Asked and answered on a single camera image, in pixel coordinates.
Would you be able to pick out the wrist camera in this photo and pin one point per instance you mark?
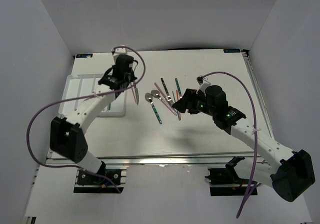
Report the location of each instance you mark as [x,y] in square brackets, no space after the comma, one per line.
[203,83]
[120,50]

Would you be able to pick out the left blue table label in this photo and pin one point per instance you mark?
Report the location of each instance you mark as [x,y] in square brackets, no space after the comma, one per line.
[84,55]

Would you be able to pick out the black handled fork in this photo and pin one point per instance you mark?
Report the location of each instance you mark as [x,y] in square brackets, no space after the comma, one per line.
[169,99]

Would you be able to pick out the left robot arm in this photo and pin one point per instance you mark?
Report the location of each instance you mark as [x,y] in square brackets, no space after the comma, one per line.
[67,134]

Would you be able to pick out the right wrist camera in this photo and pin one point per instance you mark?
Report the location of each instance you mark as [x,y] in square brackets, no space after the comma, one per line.
[203,83]

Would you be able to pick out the right blue table label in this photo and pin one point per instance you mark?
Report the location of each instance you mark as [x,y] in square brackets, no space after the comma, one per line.
[231,50]

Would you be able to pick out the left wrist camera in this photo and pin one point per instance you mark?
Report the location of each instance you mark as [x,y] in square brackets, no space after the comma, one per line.
[120,50]

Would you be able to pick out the pink handled spoon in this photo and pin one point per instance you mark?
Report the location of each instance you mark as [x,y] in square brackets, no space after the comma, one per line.
[156,94]

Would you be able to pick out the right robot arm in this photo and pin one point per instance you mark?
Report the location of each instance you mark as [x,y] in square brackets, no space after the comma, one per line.
[288,172]

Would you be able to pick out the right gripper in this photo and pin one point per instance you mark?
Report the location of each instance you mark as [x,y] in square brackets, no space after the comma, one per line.
[187,102]

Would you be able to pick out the white divided plastic tray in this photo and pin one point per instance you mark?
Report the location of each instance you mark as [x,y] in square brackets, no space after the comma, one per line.
[82,85]

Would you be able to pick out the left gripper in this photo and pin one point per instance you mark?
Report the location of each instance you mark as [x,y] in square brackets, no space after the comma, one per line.
[133,77]

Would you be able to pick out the teal handled fork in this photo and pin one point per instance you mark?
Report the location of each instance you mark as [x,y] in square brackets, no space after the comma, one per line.
[178,87]

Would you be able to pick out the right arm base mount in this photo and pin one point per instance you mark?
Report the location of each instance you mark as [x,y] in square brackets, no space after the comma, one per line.
[224,181]

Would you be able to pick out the teal handled spoon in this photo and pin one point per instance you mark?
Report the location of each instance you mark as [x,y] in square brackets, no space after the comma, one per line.
[149,98]

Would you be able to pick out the black handled table knife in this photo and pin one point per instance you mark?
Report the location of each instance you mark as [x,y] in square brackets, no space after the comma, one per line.
[136,93]

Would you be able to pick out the blue table label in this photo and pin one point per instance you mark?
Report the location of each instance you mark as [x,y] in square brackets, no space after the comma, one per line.
[231,50]
[84,55]

